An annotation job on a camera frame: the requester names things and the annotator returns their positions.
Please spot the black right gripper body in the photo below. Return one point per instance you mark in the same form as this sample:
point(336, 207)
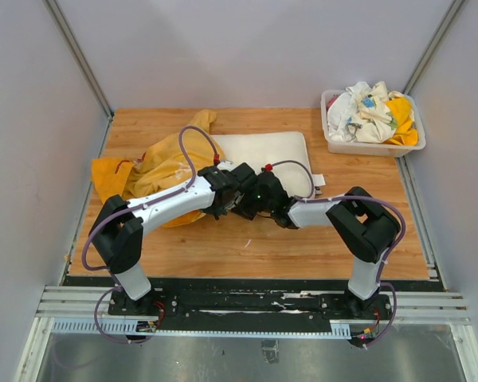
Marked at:
point(247, 208)

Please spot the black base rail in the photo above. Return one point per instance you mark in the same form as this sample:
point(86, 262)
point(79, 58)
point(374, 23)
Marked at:
point(172, 297)

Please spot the yellow pillowcase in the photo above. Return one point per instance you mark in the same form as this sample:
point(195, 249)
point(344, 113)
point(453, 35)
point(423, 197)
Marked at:
point(161, 167)

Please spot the yellow cloth in basket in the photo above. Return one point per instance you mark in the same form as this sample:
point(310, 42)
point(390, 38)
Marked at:
point(405, 134)

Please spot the white bear print pillow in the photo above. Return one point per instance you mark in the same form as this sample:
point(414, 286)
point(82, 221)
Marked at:
point(287, 151)

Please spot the white plastic basket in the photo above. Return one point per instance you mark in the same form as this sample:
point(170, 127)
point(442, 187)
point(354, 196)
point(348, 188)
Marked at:
point(376, 149)

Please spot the white crumpled cloth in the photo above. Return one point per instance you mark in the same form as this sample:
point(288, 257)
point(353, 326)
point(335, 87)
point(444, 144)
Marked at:
point(360, 114)

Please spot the aluminium frame post right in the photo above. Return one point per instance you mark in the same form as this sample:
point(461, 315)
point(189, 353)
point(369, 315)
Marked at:
point(443, 28)

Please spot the white cable duct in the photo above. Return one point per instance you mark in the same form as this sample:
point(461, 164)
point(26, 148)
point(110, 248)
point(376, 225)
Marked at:
point(210, 325)

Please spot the aluminium frame post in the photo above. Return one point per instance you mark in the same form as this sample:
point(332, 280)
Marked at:
point(443, 28)
point(62, 24)

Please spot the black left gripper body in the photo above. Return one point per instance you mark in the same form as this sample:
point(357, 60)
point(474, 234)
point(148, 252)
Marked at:
point(226, 203)

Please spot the aluminium frame post left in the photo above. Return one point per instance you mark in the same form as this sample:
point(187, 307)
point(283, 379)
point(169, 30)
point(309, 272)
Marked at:
point(62, 24)

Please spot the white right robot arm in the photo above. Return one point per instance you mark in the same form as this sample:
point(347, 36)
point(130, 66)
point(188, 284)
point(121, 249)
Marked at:
point(369, 227)

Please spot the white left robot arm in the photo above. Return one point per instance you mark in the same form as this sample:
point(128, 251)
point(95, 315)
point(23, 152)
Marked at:
point(118, 231)

